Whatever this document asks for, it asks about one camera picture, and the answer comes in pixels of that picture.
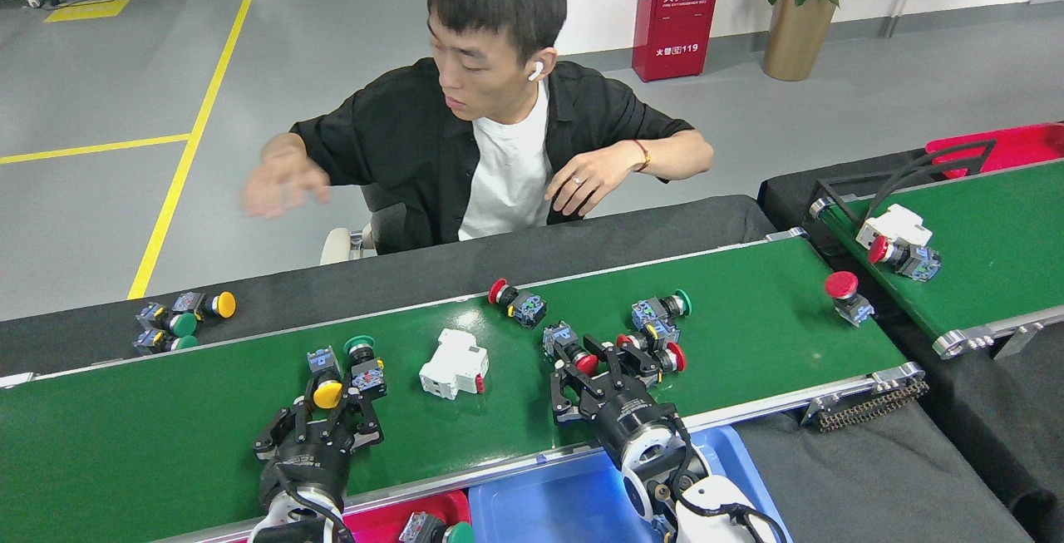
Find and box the potted plant gold pot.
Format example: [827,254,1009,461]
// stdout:
[736,0,889,82]

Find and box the red fire extinguisher cabinet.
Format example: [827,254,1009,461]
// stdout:
[632,0,726,82]

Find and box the white wall conduit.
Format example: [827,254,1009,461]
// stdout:
[881,0,928,38]

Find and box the white circuit breaker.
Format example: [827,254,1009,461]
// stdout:
[855,203,933,251]
[418,328,490,401]

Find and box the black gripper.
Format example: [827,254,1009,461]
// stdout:
[252,388,387,496]
[550,333,686,462]

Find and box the black cable bundle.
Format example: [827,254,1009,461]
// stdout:
[813,140,997,224]

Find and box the black cloth table cover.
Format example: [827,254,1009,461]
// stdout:
[758,148,1064,519]
[0,194,778,378]

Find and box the grey office chair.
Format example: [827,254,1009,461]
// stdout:
[320,185,408,265]

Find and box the person's right hand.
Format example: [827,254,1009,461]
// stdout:
[241,152,333,221]

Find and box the person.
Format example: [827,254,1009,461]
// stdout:
[241,0,716,257]

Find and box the green conveyor belt with cables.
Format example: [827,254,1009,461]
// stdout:
[806,159,1064,359]

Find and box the black drive chain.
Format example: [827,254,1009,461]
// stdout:
[815,378,930,433]

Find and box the person's left hand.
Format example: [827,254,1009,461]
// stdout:
[544,144,648,220]

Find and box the blue plastic bin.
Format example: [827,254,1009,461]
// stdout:
[468,425,791,543]

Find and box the red plastic bin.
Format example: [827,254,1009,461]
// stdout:
[925,121,1064,180]
[341,489,473,543]

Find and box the green conveyor belt with chain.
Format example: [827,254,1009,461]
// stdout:
[0,227,928,543]

